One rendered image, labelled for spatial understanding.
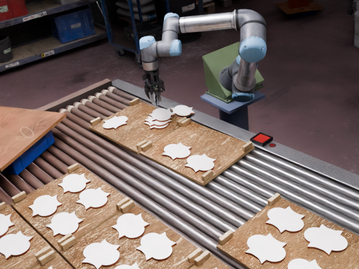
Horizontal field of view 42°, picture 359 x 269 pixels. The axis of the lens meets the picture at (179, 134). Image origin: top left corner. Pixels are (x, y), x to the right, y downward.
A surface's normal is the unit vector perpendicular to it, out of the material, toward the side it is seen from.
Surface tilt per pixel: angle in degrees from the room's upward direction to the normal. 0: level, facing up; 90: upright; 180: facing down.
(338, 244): 0
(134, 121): 0
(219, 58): 45
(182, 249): 0
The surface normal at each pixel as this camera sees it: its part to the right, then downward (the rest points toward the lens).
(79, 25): 0.51, 0.40
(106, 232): -0.12, -0.85
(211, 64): 0.32, -0.35
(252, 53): -0.07, 0.86
